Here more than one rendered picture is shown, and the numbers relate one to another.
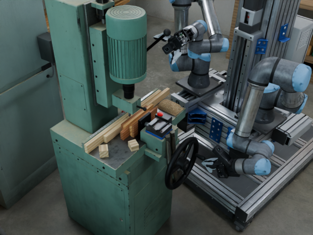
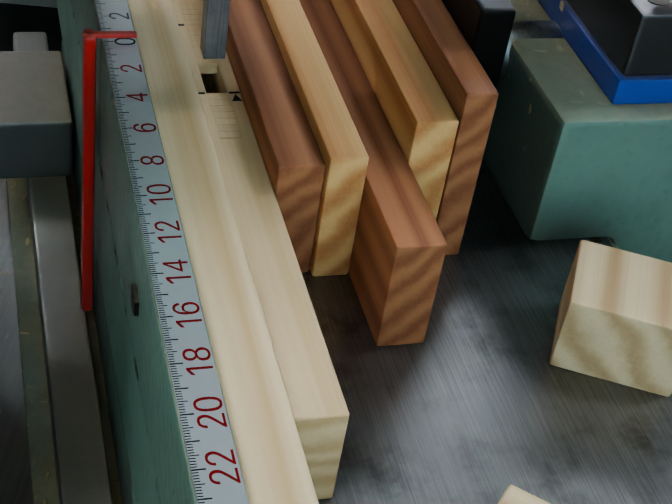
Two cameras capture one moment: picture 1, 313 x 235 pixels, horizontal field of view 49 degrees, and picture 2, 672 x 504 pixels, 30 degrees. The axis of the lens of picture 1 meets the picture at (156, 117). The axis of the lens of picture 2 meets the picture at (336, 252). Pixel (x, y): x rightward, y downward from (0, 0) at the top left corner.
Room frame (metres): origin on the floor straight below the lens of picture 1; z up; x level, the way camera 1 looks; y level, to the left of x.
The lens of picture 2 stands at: (1.11, 0.47, 1.22)
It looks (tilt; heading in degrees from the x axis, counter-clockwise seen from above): 39 degrees down; 304
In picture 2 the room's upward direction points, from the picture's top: 10 degrees clockwise
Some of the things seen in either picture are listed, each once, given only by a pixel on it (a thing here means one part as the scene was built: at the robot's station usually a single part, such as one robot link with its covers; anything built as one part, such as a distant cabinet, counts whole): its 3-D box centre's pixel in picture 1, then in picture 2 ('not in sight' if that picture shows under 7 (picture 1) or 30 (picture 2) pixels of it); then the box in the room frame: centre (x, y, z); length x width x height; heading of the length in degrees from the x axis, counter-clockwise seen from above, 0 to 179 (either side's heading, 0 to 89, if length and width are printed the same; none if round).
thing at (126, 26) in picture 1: (127, 45); not in sight; (1.42, 0.14, 1.35); 0.18 x 0.18 x 0.31
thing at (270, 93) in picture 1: (268, 93); not in sight; (1.62, -0.63, 0.98); 0.13 x 0.12 x 0.14; 58
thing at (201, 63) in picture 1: (200, 60); not in sight; (1.98, -0.27, 0.98); 0.13 x 0.12 x 0.14; 101
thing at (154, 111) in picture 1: (145, 121); (392, 46); (1.38, 0.06, 0.94); 0.20 x 0.01 x 0.08; 145
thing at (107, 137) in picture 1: (139, 113); (177, 14); (1.48, 0.09, 0.92); 0.55 x 0.02 x 0.04; 145
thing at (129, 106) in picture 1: (126, 102); not in sight; (1.43, 0.16, 1.03); 0.14 x 0.07 x 0.09; 55
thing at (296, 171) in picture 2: (135, 118); (243, 73); (1.42, 0.11, 0.93); 0.21 x 0.02 x 0.05; 145
